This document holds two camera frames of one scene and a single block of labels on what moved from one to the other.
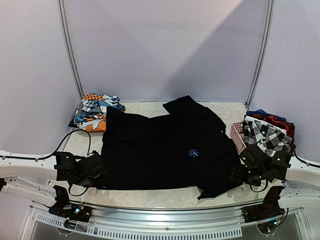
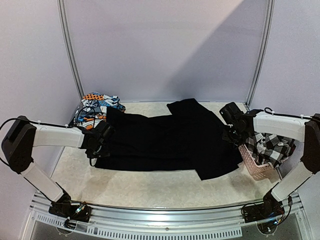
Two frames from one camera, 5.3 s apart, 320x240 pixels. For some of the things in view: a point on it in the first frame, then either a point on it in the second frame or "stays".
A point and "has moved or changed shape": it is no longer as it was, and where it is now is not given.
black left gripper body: x=90 y=181 -> x=100 y=151
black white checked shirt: x=272 y=139 stays
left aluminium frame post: x=79 y=86 stays
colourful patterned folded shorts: x=91 y=113 stays
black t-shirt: x=187 y=149 has moved or changed shape
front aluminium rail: x=174 y=222 stays
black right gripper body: x=235 y=174 -> x=229 y=136
